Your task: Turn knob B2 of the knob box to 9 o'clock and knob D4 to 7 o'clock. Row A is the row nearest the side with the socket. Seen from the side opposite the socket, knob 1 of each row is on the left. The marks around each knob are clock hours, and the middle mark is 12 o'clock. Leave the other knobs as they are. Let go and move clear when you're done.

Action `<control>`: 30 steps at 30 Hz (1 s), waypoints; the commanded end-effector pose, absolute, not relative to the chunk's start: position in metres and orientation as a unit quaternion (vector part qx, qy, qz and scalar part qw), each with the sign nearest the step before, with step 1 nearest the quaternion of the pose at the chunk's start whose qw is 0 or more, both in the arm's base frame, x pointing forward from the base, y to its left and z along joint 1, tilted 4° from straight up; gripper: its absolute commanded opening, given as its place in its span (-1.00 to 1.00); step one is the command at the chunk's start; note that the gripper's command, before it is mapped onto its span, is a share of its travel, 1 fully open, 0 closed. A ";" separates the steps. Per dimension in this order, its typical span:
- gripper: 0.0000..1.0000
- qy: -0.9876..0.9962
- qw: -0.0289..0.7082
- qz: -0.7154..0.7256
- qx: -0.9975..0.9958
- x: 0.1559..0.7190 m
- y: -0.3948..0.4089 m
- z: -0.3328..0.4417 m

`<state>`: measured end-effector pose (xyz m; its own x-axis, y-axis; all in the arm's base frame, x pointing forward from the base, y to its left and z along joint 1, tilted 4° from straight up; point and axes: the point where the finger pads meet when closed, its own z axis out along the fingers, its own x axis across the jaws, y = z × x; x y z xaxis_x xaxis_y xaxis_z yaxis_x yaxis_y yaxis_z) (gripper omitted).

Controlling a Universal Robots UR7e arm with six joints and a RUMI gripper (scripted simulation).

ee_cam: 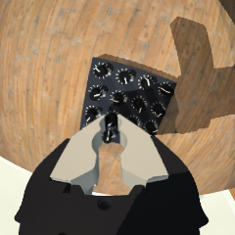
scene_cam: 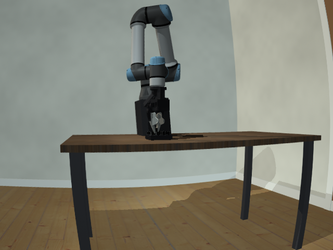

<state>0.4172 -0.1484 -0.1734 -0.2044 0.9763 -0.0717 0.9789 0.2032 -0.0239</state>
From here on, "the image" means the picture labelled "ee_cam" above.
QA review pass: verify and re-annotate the black knob box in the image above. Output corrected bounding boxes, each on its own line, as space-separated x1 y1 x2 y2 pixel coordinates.
79 57 177 144

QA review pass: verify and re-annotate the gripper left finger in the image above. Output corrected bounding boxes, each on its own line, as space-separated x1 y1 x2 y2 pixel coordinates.
14 115 109 223

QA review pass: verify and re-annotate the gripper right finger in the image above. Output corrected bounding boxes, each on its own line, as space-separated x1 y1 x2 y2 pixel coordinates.
116 114 209 228

